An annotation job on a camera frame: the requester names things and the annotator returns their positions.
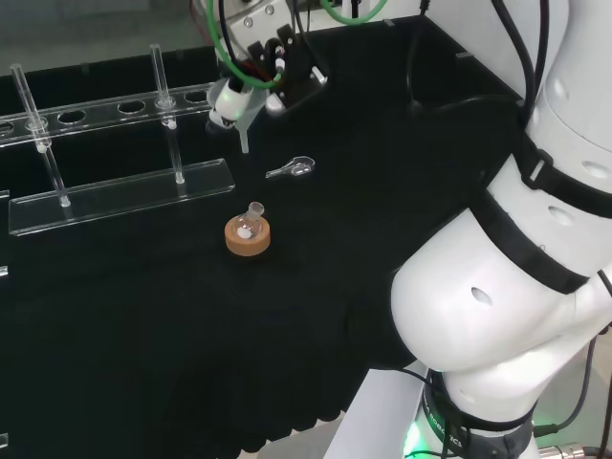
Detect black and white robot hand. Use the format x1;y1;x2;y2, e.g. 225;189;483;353
206;23;331;133

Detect clear plastic funnel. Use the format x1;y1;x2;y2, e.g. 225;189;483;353
208;77;264;155

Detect clear glass weighing funnel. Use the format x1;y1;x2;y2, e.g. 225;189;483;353
265;154;317;180

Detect clear acrylic funnel stand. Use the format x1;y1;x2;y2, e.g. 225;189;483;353
0;43;236;237

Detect round-bottom glass flask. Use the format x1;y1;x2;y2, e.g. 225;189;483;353
233;201;266;242

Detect black bench cloth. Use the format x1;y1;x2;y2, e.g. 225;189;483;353
0;14;527;453

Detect green cable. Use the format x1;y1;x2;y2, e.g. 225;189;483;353
211;0;389;91

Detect brown cork ring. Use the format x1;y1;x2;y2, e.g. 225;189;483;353
224;215;273;258

